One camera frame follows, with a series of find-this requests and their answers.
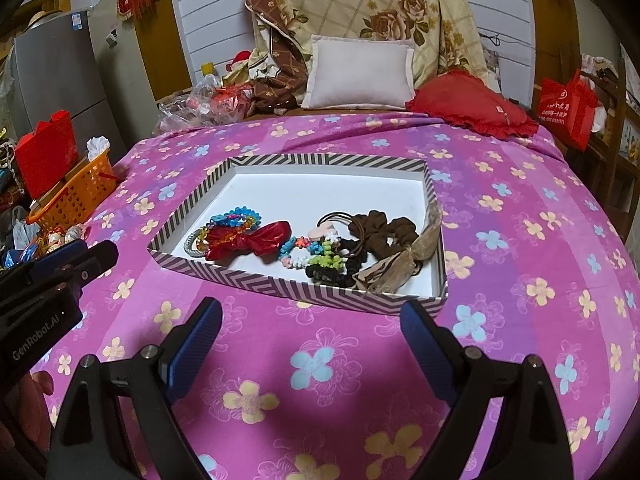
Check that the tan patterned scrunchie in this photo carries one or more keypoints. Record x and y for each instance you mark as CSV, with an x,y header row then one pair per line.
x,y
395,265

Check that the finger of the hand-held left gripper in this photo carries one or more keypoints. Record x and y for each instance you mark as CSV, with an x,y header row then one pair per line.
x,y
97,260
60,256

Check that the white pillow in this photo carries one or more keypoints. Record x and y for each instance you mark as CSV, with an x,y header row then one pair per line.
x,y
360,72

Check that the brown scrunchie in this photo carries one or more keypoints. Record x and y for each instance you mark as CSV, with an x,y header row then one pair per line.
x,y
380,225

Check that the red shopping bag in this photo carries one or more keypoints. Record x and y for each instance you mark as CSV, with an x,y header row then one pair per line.
x,y
567,110

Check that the yellow bottle cap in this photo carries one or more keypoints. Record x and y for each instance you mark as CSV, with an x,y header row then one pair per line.
x,y
207,69

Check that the pink floral bedsheet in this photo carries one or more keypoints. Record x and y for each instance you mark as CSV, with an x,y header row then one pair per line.
x,y
500,260

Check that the wooden furniture frame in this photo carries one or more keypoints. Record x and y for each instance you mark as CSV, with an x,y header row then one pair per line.
x,y
612,160

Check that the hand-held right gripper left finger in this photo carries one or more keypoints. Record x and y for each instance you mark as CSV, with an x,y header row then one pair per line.
x,y
195,345

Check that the person's left hand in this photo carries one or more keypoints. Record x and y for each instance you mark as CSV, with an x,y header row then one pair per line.
x,y
37,395

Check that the clear plastic bag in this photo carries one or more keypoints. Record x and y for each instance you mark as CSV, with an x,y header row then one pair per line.
x,y
195,105

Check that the red paper bag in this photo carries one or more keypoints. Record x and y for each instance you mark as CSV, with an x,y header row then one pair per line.
x,y
45,155

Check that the red ruffled pillow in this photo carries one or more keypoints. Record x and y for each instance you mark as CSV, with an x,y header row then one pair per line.
x,y
470,105

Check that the striped cardboard box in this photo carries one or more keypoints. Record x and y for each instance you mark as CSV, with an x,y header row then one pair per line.
x,y
280,287

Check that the white tissue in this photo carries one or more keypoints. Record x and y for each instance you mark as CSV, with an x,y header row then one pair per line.
x,y
97,146

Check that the red satin bow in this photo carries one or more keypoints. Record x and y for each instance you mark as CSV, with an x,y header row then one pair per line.
x,y
250,242

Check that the black scrunchie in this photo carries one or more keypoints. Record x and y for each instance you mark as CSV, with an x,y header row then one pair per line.
x,y
325,275

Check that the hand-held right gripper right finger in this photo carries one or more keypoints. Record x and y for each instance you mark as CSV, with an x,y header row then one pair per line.
x,y
425,350

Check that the grey refrigerator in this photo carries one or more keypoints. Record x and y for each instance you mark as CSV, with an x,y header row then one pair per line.
x,y
60,80

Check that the orange plastic basket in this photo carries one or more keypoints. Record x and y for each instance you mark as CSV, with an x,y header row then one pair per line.
x,y
75,195

